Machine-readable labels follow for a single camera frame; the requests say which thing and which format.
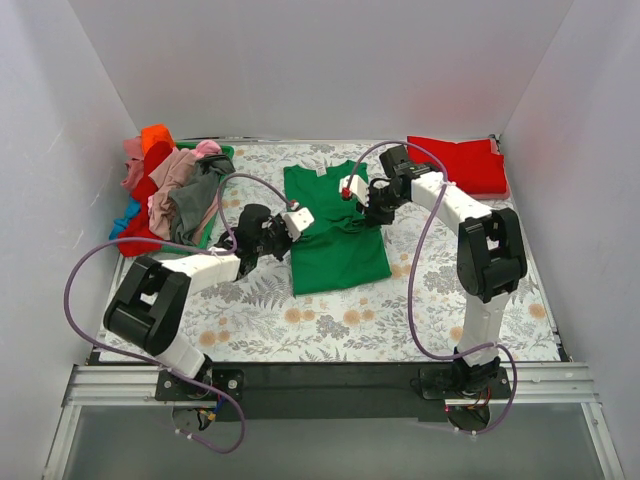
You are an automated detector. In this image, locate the green t shirt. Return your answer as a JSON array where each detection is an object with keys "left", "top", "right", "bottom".
[{"left": 283, "top": 160, "right": 391, "bottom": 296}]

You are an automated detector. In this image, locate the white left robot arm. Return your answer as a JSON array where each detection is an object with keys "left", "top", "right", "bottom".
[{"left": 103, "top": 204, "right": 314, "bottom": 400}]

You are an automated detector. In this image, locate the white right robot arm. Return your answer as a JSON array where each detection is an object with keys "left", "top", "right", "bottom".
[{"left": 341, "top": 141, "right": 528, "bottom": 398}]

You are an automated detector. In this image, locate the grey t shirt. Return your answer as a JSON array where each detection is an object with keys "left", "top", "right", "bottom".
[{"left": 169, "top": 153, "right": 235, "bottom": 246}]

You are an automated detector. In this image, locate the green laundry basket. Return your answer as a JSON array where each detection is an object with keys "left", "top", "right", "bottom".
[{"left": 148, "top": 140, "right": 235, "bottom": 247}]

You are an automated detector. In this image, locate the folded red t shirt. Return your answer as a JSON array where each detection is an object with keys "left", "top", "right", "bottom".
[{"left": 407, "top": 136, "right": 477, "bottom": 198}]

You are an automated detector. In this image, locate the floral patterned table mat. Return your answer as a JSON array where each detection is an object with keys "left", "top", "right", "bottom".
[{"left": 180, "top": 142, "right": 560, "bottom": 362}]

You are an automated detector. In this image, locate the crumpled red t shirt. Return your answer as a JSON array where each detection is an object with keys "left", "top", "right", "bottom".
[{"left": 118, "top": 142, "right": 173, "bottom": 257}]

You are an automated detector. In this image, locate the blue t shirt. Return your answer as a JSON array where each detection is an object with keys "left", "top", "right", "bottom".
[{"left": 108, "top": 197, "right": 141, "bottom": 240}]

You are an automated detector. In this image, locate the orange t shirt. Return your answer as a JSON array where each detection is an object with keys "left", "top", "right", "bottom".
[{"left": 140, "top": 124, "right": 175, "bottom": 154}]

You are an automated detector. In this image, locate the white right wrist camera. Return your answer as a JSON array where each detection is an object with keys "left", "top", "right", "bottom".
[{"left": 338, "top": 175, "right": 370, "bottom": 208}]

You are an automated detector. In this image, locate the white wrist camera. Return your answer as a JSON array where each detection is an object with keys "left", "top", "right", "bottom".
[
  {"left": 282, "top": 201, "right": 314, "bottom": 242},
  {"left": 338, "top": 175, "right": 370, "bottom": 208}
]

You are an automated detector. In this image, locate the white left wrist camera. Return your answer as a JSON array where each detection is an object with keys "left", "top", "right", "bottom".
[{"left": 282, "top": 201, "right": 314, "bottom": 242}]

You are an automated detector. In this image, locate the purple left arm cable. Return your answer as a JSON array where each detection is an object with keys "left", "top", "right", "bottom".
[{"left": 66, "top": 173, "right": 301, "bottom": 454}]

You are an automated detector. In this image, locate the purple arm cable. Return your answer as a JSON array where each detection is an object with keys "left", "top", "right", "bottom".
[
  {"left": 339, "top": 139, "right": 519, "bottom": 436},
  {"left": 66, "top": 173, "right": 301, "bottom": 454}
]

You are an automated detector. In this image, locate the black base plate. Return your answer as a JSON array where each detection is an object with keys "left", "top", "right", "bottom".
[{"left": 154, "top": 362, "right": 511, "bottom": 424}]

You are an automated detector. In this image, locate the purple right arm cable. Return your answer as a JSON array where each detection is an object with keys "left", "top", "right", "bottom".
[{"left": 339, "top": 139, "right": 519, "bottom": 436}]

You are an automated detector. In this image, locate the aluminium frame rail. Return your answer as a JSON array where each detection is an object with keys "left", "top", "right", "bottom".
[{"left": 44, "top": 362, "right": 623, "bottom": 479}]

